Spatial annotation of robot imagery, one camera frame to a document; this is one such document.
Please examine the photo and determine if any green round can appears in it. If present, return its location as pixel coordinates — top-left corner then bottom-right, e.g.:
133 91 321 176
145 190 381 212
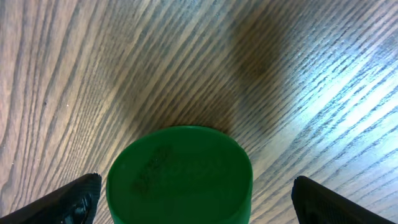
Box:
106 126 253 224

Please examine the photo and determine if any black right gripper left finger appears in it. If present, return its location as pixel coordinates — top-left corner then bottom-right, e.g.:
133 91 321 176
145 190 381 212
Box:
1 173 102 224

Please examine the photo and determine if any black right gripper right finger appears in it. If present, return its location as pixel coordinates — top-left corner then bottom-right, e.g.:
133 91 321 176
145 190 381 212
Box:
291 175 394 224

